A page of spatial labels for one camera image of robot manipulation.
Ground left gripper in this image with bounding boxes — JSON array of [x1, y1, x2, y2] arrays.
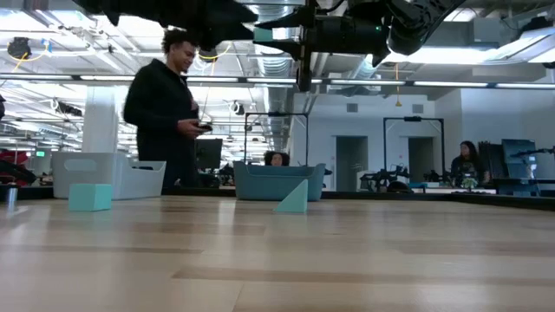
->
[[71, 0, 259, 52]]

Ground dark display screen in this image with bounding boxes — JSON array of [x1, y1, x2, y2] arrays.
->
[[501, 138, 538, 179]]

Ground blue plastic bin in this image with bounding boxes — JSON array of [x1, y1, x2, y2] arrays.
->
[[232, 161, 328, 202]]

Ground black table edge rail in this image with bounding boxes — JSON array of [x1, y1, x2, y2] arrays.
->
[[0, 184, 555, 213]]

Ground yellow hanging cord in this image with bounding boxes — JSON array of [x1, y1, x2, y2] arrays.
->
[[393, 63, 403, 107]]

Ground silver ventilation duct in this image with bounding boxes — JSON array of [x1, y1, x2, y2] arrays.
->
[[246, 3, 296, 144]]

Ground mint triangle block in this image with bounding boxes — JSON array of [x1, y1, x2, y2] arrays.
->
[[273, 179, 310, 214]]

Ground mint cube block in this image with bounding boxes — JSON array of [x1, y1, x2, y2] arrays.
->
[[68, 183, 114, 212]]

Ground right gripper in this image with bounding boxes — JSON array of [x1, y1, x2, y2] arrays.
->
[[253, 0, 389, 93]]

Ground white building column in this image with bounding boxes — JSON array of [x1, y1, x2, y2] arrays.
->
[[82, 86, 119, 153]]

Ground long ceiling light bar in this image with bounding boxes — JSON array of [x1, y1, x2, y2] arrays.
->
[[0, 73, 555, 90]]

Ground black computer monitor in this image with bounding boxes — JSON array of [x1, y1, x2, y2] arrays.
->
[[194, 138, 224, 171]]

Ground white plastic bin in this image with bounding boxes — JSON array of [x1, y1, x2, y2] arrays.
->
[[50, 151, 167, 201]]

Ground grey door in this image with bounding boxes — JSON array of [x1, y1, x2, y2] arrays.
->
[[336, 135, 369, 192], [407, 136, 435, 183]]

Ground silver metal post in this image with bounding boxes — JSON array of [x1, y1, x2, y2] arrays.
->
[[5, 184, 19, 209]]

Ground black station frame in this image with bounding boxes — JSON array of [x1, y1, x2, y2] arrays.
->
[[382, 115, 446, 183]]

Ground person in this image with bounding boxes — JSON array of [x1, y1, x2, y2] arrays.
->
[[123, 28, 214, 191], [450, 140, 492, 188], [264, 150, 291, 167]]

